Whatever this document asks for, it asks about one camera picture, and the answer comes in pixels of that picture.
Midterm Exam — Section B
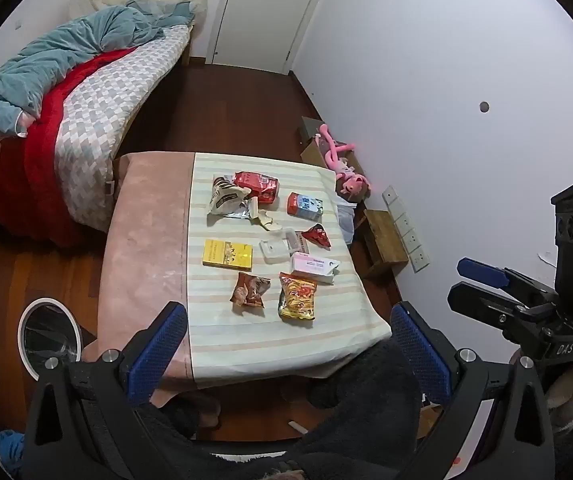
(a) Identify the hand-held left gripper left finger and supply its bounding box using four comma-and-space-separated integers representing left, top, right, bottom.
21, 301, 188, 480

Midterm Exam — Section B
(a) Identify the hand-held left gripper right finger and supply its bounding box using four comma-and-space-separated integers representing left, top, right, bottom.
391, 301, 557, 480

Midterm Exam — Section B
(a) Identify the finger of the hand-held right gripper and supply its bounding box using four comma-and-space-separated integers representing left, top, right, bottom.
447, 282, 533, 336
457, 257, 561, 307

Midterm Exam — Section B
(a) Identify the brown chip bag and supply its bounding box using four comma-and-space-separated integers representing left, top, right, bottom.
230, 271, 272, 310

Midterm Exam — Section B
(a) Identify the white trash bin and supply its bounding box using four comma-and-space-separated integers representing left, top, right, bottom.
18, 298, 86, 382

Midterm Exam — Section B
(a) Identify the yellow box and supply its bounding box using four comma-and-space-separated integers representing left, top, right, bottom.
202, 239, 255, 270

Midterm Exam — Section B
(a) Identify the yellow red snack bag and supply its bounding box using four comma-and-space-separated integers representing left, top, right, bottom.
277, 272, 318, 322

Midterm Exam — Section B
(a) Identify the pink white tissue pack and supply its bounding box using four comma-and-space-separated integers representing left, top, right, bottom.
290, 252, 340, 286

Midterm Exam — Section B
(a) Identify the brown white striped snack bag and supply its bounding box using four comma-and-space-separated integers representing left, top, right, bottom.
208, 175, 250, 216

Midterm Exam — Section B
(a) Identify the red blue milk carton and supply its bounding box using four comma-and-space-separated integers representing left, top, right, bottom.
287, 192, 325, 221

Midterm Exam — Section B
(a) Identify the wooden stool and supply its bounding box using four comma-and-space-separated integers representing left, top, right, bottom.
363, 208, 410, 279

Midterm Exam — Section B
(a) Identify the pink tablecloth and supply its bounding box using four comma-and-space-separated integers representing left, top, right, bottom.
97, 151, 197, 407

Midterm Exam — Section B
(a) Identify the striped cream tablecloth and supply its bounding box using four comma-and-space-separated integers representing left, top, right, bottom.
186, 152, 393, 387

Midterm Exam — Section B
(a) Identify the white plastic bag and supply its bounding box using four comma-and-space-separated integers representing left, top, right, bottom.
334, 194, 358, 246

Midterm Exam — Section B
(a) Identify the pink plush toy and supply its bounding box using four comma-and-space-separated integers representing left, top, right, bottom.
317, 123, 373, 202

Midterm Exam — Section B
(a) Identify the small red wrapper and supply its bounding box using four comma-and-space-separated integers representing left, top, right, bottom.
301, 223, 333, 250

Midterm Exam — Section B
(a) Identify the clear plastic container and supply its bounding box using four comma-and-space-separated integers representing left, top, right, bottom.
258, 228, 300, 265

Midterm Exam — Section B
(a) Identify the blue cloth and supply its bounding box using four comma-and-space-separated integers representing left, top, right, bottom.
0, 429, 26, 478

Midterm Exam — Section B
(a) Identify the crumpled red snack bag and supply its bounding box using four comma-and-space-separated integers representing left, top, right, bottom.
233, 170, 280, 205

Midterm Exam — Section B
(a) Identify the cardboard box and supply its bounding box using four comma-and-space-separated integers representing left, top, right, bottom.
300, 116, 362, 172

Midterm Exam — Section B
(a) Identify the red blanket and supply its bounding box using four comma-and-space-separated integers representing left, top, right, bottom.
0, 47, 140, 248

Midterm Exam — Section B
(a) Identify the bed with checked sheet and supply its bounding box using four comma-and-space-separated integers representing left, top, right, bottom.
0, 0, 210, 248

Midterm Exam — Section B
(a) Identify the teal blanket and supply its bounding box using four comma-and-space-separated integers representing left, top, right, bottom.
0, 0, 197, 133

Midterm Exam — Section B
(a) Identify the white door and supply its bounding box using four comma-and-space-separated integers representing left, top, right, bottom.
205, 0, 340, 75

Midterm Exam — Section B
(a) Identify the white wall socket strip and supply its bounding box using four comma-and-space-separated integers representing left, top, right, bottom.
382, 185, 431, 274

